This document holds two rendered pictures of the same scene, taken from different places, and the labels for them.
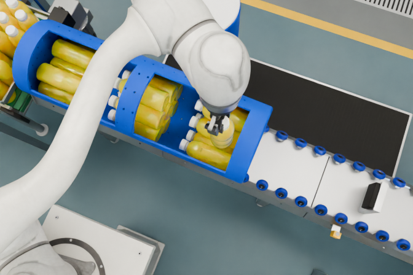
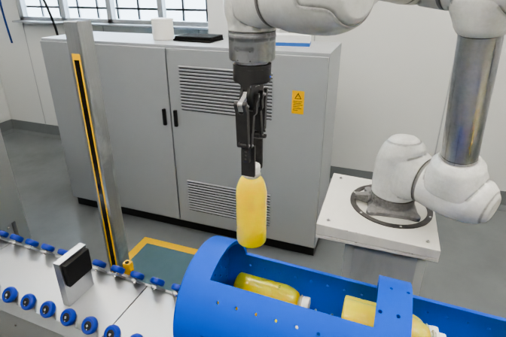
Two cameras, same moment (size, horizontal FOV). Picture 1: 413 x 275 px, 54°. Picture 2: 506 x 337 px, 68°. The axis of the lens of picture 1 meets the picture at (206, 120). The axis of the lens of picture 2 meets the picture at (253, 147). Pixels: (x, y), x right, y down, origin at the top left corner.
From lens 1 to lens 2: 1.20 m
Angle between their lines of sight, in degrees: 82
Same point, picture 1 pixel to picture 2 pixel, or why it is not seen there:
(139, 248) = (329, 223)
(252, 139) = (211, 243)
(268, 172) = not seen: hidden behind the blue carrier
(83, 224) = (395, 237)
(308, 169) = (135, 323)
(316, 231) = not seen: outside the picture
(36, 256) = (411, 163)
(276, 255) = not seen: outside the picture
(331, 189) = (114, 302)
